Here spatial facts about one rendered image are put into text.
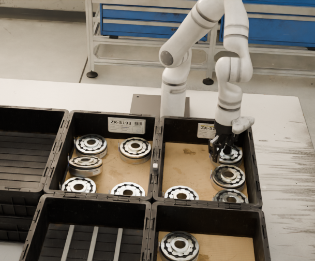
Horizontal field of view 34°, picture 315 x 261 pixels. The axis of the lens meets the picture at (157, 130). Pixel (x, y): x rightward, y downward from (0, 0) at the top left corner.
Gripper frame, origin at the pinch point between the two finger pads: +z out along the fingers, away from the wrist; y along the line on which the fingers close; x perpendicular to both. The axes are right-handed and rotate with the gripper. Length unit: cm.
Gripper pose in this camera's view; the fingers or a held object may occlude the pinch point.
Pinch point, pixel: (222, 154)
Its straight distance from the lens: 166.0
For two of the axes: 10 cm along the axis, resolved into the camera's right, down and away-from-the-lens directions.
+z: -0.3, 8.0, 6.0
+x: 7.1, 4.4, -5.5
